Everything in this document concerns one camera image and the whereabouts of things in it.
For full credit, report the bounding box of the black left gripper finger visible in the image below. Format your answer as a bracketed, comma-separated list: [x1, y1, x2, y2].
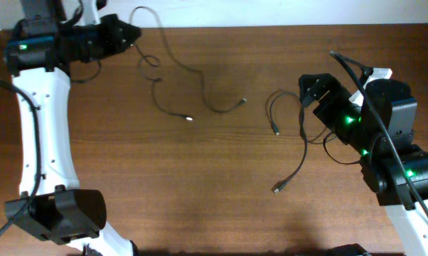
[116, 18, 141, 36]
[119, 30, 141, 52]

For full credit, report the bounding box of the black USB cable bundle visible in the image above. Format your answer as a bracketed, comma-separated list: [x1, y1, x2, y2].
[268, 90, 338, 194]

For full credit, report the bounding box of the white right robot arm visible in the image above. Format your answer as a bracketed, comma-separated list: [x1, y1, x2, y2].
[299, 73, 428, 255]

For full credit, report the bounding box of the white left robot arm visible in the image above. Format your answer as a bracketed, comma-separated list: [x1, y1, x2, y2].
[1, 1, 141, 255]

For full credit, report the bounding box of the black base at table edge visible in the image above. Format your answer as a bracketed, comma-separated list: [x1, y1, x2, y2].
[326, 244, 370, 256]

